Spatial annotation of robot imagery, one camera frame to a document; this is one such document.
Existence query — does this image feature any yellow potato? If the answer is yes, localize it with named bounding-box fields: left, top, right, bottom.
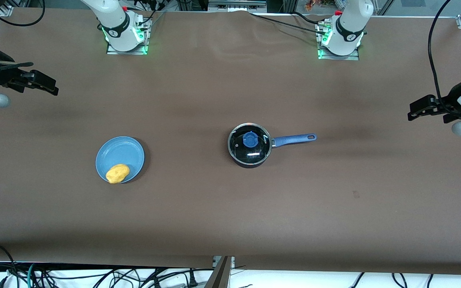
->
left=106, top=164, right=130, bottom=184

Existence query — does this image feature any glass lid with blue knob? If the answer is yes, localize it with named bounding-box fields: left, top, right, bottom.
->
left=228, top=123, right=273, bottom=165

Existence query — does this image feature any blue round plate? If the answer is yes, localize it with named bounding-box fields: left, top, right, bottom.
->
left=95, top=136, right=146, bottom=184

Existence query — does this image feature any small orange object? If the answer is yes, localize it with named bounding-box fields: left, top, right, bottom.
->
left=305, top=0, right=335, bottom=12

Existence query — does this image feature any brown table cover mat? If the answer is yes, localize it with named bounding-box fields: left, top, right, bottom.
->
left=0, top=10, right=461, bottom=276

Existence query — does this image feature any grey metal device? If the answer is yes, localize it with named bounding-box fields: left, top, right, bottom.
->
left=208, top=0, right=267, bottom=12

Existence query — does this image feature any aluminium profile bar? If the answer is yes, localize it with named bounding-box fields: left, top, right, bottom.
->
left=204, top=256, right=236, bottom=288

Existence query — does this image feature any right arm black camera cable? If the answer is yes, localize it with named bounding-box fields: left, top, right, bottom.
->
left=0, top=0, right=46, bottom=72

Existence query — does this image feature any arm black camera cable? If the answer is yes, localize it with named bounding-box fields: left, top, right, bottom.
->
left=428, top=0, right=455, bottom=116
left=0, top=0, right=46, bottom=72

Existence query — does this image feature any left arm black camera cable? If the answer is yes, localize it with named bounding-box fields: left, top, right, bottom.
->
left=428, top=0, right=455, bottom=116

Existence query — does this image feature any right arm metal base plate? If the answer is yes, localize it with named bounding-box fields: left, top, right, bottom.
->
left=106, top=15, right=150, bottom=56

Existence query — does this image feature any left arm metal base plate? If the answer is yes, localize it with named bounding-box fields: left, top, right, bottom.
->
left=317, top=20, right=360, bottom=61

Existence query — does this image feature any black pot with blue handle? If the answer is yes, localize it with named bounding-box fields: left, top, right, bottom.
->
left=228, top=122, right=317, bottom=168

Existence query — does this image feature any short black cable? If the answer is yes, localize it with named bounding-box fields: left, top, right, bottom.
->
left=291, top=11, right=324, bottom=25

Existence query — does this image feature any long black cable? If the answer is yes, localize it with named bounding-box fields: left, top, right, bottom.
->
left=250, top=13, right=326, bottom=35

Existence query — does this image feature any teal cable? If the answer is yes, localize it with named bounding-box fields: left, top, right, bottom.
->
left=26, top=263, right=37, bottom=288

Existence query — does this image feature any black cable with plug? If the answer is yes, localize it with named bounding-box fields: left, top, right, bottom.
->
left=186, top=269, right=200, bottom=288

